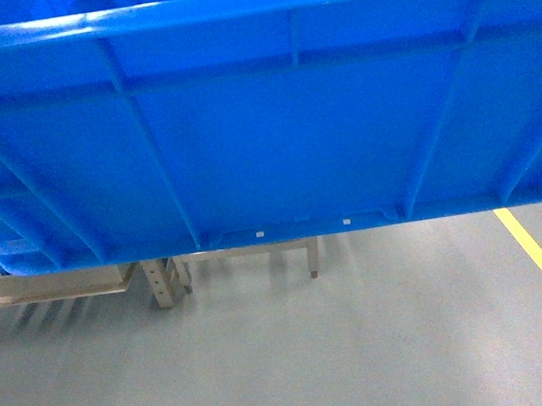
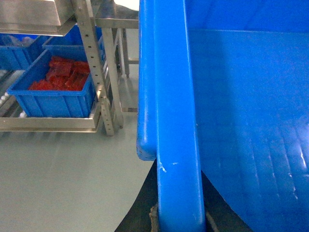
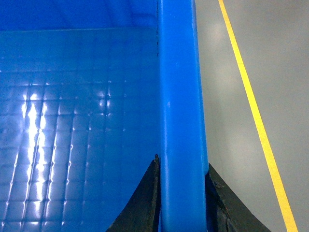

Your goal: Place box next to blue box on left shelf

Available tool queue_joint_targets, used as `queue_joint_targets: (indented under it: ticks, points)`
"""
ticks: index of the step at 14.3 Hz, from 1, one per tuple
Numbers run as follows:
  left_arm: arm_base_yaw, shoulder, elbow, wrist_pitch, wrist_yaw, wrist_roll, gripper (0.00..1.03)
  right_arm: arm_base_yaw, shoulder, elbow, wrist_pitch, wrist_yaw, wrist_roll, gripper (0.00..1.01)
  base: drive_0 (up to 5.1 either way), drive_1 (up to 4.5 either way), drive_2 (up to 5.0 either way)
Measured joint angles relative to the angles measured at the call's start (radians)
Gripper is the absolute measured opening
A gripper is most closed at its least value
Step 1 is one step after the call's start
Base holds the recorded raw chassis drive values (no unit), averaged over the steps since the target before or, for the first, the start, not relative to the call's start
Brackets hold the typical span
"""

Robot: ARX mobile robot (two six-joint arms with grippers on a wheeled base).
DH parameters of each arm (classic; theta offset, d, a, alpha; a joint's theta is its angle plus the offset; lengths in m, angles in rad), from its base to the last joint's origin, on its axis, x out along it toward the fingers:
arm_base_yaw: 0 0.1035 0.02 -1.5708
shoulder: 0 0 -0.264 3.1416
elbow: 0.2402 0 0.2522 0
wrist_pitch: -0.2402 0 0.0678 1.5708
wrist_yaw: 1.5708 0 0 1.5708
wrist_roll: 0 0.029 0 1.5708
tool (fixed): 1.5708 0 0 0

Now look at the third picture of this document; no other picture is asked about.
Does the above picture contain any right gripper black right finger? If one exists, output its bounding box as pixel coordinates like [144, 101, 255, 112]
[205, 165, 269, 232]

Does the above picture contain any large blue plastic crate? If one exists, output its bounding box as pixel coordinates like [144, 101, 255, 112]
[0, 0, 208, 232]

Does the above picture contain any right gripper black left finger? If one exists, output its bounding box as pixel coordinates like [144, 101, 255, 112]
[107, 154, 161, 232]

